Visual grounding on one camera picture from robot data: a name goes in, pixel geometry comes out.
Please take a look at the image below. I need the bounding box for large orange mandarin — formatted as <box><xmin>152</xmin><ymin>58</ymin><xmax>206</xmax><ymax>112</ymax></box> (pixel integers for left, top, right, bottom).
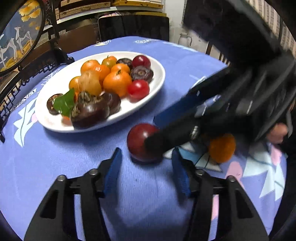
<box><xmin>103</xmin><ymin>70</ymin><xmax>132</xmax><ymax>97</ymax></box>

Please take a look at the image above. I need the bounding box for dark red plum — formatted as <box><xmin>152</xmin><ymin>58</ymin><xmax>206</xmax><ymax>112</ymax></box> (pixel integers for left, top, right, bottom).
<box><xmin>132</xmin><ymin>55</ymin><xmax>151</xmax><ymax>68</ymax></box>

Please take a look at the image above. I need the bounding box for person's right hand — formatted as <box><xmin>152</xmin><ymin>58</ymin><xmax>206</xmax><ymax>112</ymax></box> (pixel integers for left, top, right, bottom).
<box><xmin>266</xmin><ymin>123</ymin><xmax>288</xmax><ymax>144</ymax></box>

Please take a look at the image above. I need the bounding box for wooden chair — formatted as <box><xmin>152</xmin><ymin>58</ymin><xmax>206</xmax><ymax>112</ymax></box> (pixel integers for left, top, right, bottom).
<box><xmin>205</xmin><ymin>42</ymin><xmax>230</xmax><ymax>66</ymax></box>

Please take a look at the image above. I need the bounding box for striped beige curtain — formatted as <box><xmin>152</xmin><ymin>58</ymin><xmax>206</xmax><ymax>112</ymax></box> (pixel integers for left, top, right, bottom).
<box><xmin>246</xmin><ymin>0</ymin><xmax>295</xmax><ymax>57</ymax></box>

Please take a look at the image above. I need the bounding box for white kettle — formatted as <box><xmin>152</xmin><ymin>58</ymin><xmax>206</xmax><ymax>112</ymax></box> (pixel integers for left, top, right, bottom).
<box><xmin>178</xmin><ymin>33</ymin><xmax>193</xmax><ymax>47</ymax></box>

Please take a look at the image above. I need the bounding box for orange mandarin beside it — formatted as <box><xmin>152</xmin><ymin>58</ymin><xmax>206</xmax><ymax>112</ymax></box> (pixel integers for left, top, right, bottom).
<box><xmin>208</xmin><ymin>133</ymin><xmax>236</xmax><ymax>164</ymax></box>

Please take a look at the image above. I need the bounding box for dark purple mangosteen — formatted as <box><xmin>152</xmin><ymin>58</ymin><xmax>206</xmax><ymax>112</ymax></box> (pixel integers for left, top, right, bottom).
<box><xmin>130</xmin><ymin>66</ymin><xmax>154</xmax><ymax>83</ymax></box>

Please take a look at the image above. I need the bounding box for yellowish round fruit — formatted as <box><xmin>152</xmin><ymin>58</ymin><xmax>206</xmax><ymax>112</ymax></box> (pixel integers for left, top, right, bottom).
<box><xmin>78</xmin><ymin>70</ymin><xmax>102</xmax><ymax>96</ymax></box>

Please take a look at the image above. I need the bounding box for green leaf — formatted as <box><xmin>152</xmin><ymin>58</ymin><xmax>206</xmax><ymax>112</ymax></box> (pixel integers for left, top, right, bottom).
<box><xmin>53</xmin><ymin>88</ymin><xmax>75</xmax><ymax>118</ymax></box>

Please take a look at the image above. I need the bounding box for black monitor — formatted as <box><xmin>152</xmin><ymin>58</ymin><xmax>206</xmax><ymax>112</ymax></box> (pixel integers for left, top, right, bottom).
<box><xmin>98</xmin><ymin>15</ymin><xmax>170</xmax><ymax>41</ymax></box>

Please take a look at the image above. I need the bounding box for black carved screen stand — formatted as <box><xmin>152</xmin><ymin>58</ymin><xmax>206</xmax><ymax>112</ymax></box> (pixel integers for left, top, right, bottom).
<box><xmin>0</xmin><ymin>0</ymin><xmax>75</xmax><ymax>143</ymax></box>

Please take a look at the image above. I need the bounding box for shelf with wooden frames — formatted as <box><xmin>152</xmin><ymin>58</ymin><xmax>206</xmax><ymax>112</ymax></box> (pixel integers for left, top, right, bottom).
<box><xmin>48</xmin><ymin>1</ymin><xmax>164</xmax><ymax>24</ymax></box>

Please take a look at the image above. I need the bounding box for round deer painting screen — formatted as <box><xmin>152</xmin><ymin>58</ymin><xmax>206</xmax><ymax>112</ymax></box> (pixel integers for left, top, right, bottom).
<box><xmin>1</xmin><ymin>1</ymin><xmax>46</xmax><ymax>76</ymax></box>

